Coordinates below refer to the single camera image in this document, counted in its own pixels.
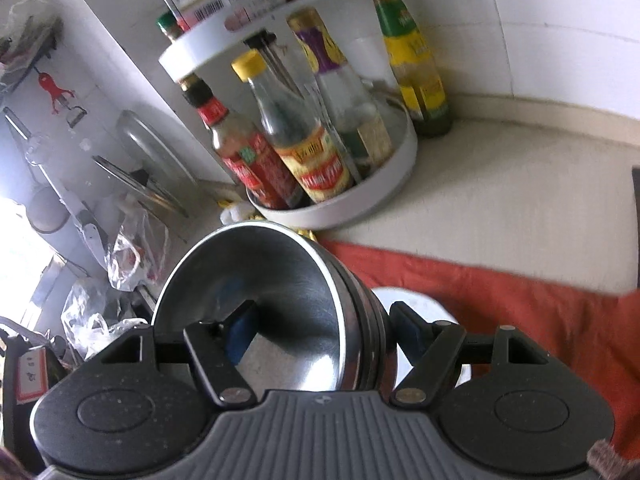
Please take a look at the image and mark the white plate pink flower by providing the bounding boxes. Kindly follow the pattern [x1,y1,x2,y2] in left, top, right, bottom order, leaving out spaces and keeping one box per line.
[372,286,473,391]

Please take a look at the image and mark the clear plastic bag red contents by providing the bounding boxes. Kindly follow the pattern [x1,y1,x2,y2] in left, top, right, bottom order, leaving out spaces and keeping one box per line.
[106,205,171,291]

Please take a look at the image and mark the purple label clear bottle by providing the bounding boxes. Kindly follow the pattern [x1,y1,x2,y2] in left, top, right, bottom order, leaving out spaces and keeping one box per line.
[286,7,395,171]

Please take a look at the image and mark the round mesh strainer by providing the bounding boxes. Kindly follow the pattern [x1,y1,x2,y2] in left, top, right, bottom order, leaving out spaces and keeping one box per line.
[27,185,71,235]

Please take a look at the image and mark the red label soy sauce bottle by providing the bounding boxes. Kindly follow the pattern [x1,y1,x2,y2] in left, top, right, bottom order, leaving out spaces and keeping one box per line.
[180,74,296,210]

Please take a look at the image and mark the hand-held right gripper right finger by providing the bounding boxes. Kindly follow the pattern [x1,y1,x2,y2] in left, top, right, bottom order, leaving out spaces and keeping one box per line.
[389,301,552,407]

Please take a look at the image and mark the large glass pot lid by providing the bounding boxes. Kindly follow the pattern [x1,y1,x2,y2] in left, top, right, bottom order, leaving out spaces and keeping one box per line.
[116,109,198,196]

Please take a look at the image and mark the steel bowl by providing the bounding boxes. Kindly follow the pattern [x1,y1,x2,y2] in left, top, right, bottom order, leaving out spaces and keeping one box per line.
[330,255,399,391]
[310,240,383,391]
[150,224,363,392]

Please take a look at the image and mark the green cap spice jar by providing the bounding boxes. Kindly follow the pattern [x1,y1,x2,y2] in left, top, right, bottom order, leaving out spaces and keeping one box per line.
[156,11,187,43]

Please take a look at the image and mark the yellow cap vinegar bottle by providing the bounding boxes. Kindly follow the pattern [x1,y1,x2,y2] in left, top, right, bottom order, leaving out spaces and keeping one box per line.
[231,50,355,205]

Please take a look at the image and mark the small white yellow object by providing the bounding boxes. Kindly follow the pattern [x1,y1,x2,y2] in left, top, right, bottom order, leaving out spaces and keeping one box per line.
[220,199,251,226]

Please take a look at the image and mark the red cloth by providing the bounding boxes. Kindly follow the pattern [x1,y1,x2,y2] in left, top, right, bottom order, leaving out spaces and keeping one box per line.
[320,240,640,466]

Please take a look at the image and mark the white two-tier turntable rack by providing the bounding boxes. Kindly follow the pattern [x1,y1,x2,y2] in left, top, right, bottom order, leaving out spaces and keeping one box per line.
[159,0,418,231]

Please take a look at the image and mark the black wall shelf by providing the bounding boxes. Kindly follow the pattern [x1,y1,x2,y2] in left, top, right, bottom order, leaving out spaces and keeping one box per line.
[0,0,63,93]

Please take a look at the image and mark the black appliance red label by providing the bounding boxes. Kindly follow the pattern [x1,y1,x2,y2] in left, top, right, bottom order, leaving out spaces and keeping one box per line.
[0,315,71,411]

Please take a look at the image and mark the white rimmed glass lid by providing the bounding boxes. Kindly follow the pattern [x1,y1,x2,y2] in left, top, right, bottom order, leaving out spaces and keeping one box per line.
[91,154,191,221]

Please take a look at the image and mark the crumpled clear plastic bag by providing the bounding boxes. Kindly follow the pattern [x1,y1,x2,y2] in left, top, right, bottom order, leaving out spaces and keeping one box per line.
[60,277,151,361]

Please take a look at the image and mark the green yellow label bottle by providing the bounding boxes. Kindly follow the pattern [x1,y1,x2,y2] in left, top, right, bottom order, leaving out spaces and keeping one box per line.
[365,0,453,138]

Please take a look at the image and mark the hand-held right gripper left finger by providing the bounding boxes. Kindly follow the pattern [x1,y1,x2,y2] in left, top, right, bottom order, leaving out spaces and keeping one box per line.
[89,299,259,407]

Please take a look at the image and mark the red peeler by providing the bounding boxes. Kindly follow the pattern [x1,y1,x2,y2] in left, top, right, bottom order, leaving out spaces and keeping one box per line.
[36,72,77,116]

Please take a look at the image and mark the yellow chenille mat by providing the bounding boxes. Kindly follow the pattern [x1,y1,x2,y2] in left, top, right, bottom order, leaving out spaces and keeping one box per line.
[247,212,323,246]

